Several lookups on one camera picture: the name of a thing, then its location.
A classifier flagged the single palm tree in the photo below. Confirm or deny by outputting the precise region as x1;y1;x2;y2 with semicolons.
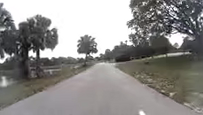
75;34;100;67

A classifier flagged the grey asphalt path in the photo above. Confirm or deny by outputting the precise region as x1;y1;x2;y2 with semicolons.
0;56;203;115

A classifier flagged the dark hedge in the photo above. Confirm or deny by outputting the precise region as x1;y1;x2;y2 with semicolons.
103;35;178;63

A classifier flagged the distant row of trees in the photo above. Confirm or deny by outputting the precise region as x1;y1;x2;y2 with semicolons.
0;49;116;71

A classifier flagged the pale road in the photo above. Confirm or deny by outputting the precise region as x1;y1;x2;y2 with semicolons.
128;51;193;62

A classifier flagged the grass bank beside water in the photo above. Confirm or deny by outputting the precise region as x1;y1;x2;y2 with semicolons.
0;62;99;113

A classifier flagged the group of palm trees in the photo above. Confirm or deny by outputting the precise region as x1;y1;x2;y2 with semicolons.
0;0;62;82

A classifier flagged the grass verge with bare patches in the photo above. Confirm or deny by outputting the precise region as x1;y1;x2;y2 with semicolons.
115;53;203;115

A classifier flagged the large spreading tree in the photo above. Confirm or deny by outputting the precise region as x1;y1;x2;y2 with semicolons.
125;0;203;65

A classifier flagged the pond water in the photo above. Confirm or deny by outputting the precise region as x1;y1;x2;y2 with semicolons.
0;63;82;89

